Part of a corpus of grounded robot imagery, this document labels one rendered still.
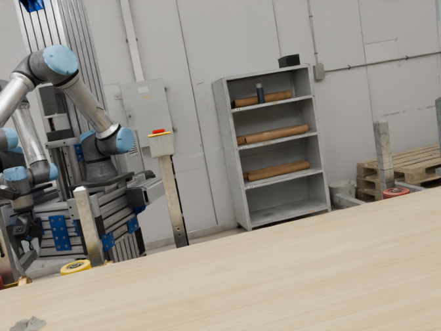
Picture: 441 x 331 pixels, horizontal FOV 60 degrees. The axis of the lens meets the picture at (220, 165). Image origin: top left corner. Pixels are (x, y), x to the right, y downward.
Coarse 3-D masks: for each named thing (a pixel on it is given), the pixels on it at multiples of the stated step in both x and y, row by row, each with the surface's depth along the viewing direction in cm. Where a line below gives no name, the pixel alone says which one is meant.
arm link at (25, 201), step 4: (24, 196) 145; (28, 196) 146; (12, 200) 144; (16, 200) 144; (20, 200) 144; (24, 200) 145; (28, 200) 146; (32, 200) 148; (12, 204) 145; (16, 204) 144; (20, 204) 145; (24, 204) 145; (28, 204) 146; (16, 208) 145; (20, 208) 145
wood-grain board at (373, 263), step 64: (192, 256) 99; (256, 256) 92; (320, 256) 85; (384, 256) 80; (0, 320) 82; (64, 320) 77; (128, 320) 72; (192, 320) 68; (256, 320) 65; (320, 320) 61; (384, 320) 58
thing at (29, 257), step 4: (28, 252) 145; (32, 252) 144; (36, 252) 148; (24, 256) 141; (28, 256) 140; (32, 256) 143; (36, 256) 147; (20, 260) 137; (24, 260) 136; (28, 260) 138; (32, 260) 142; (24, 264) 134; (28, 264) 137; (16, 268) 129; (24, 268) 133; (20, 276) 128
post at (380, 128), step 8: (384, 120) 130; (376, 128) 131; (384, 128) 130; (376, 136) 132; (384, 136) 130; (376, 144) 133; (384, 144) 131; (376, 152) 134; (384, 152) 131; (384, 160) 131; (384, 168) 132; (392, 168) 132; (384, 176) 132; (392, 176) 133; (384, 184) 133; (392, 184) 133
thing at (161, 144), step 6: (162, 132) 117; (168, 132) 115; (150, 138) 114; (156, 138) 114; (162, 138) 115; (168, 138) 115; (150, 144) 114; (156, 144) 114; (162, 144) 115; (168, 144) 115; (156, 150) 115; (162, 150) 115; (168, 150) 115; (174, 150) 116; (156, 156) 115; (162, 156) 115
